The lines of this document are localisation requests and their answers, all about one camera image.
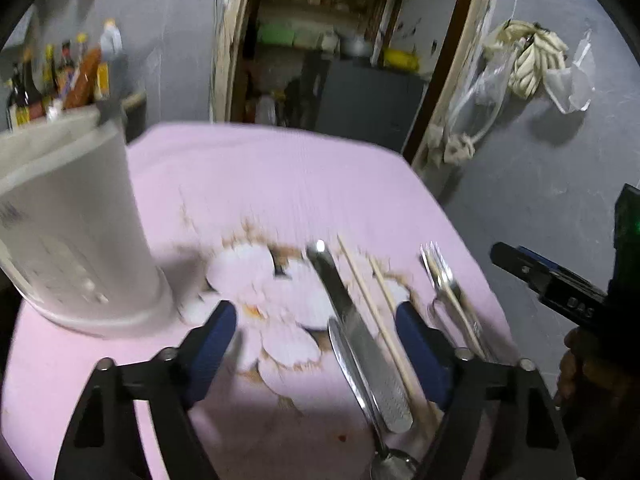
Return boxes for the person's right hand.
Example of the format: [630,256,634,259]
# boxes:
[556,329,640,411]

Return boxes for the rag tied on frame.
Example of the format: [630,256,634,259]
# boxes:
[425,122,476,166]

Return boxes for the white plastic utensil container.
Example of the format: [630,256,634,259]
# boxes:
[0,107,174,339]

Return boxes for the pink floral cloth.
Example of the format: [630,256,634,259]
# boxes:
[0,122,521,480]

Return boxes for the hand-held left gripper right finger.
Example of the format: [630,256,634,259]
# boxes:
[395,300,576,480]

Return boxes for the dark bottle with yellow label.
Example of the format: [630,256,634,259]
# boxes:
[6,51,44,129]

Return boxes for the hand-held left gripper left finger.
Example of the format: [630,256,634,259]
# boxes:
[54,300,238,480]

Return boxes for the metal pot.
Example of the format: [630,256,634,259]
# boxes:
[340,32,374,59]

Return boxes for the yellow bowl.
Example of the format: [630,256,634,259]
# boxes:
[382,47,419,71]

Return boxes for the steel table knife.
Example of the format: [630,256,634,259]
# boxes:
[306,240,415,434]

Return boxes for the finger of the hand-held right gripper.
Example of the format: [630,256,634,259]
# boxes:
[491,241,609,334]

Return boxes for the wooden counter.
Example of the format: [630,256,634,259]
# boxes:
[120,90,149,112]

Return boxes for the large bottle with yellow cap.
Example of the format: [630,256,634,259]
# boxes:
[99,19,124,102]

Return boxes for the grey cabinet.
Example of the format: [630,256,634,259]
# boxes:
[312,52,429,155]

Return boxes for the wooden chopstick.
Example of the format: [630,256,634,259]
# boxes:
[337,233,437,432]
[369,256,404,314]

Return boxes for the dark sauce bottle red label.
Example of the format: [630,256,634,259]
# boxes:
[58,40,76,97]

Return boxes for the clear plastic bag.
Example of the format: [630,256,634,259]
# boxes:
[544,30,597,114]

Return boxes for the steel spoon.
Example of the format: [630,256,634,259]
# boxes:
[327,317,420,480]

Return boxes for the wooden door frame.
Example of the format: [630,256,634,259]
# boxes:
[212,0,507,202]

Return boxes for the steel fork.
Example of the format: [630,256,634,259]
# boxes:
[429,241,497,361]
[420,243,488,361]

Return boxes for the orange snack packet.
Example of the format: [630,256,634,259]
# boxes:
[62,47,104,111]

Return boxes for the green box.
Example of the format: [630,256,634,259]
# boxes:
[257,22,296,46]

